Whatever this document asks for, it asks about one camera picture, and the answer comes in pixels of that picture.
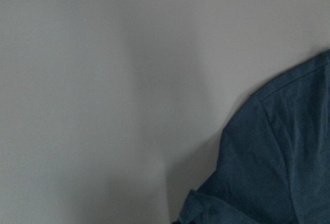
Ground black printed t-shirt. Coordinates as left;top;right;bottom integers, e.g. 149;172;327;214
177;51;329;223

